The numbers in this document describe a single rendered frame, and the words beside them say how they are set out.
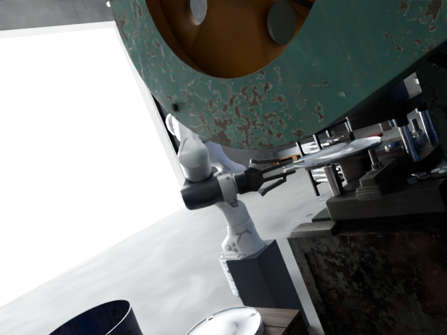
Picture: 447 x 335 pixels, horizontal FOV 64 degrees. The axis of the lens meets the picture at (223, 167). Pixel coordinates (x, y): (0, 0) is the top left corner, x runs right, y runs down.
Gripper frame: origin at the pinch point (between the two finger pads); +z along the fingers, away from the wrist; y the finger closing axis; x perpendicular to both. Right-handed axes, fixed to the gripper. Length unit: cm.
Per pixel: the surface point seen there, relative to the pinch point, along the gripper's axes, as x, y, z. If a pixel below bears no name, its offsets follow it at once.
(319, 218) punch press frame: -12.5, -15.7, 0.0
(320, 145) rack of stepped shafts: 216, -22, 83
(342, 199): -23.2, -9.2, 4.6
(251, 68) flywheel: -34.8, 29.4, -11.8
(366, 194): -32.3, -7.3, 7.5
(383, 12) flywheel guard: -65, 27, 3
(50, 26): 427, 233, -176
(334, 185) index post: -19.0, -5.8, 4.8
